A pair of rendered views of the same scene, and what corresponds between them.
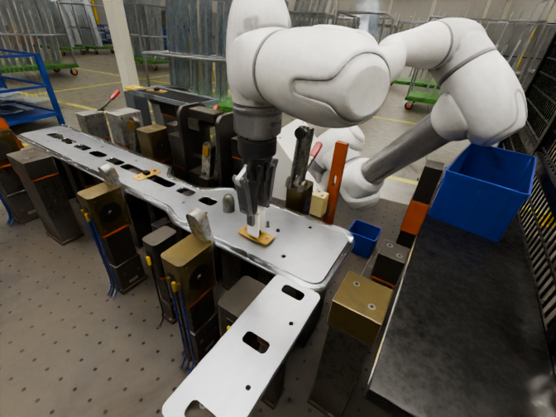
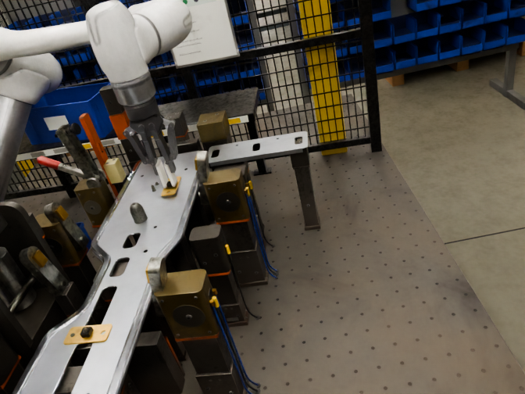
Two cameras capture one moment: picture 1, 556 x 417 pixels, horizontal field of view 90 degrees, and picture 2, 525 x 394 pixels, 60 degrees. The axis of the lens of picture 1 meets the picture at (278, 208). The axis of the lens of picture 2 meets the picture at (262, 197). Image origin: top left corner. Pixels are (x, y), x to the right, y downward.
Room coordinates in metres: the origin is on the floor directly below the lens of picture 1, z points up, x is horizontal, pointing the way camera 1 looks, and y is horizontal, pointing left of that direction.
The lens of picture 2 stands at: (0.64, 1.11, 1.58)
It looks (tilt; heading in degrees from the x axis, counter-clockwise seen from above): 33 degrees down; 251
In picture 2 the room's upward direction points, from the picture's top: 14 degrees counter-clockwise
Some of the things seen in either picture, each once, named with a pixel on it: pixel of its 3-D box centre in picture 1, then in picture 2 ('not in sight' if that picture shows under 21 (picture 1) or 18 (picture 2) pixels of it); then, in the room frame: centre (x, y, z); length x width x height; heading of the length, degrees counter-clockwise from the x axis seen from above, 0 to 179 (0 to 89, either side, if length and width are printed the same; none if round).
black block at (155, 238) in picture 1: (165, 281); (227, 278); (0.50, 0.28, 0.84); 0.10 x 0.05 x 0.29; 150
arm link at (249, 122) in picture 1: (257, 119); (133, 88); (0.52, 0.05, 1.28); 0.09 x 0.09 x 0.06
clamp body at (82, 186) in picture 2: (297, 230); (109, 235); (0.71, -0.07, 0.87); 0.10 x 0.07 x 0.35; 150
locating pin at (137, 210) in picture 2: (228, 204); (138, 213); (0.62, 0.13, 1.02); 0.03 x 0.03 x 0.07
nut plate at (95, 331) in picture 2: (146, 173); (87, 332); (0.79, 0.43, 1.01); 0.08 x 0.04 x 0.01; 149
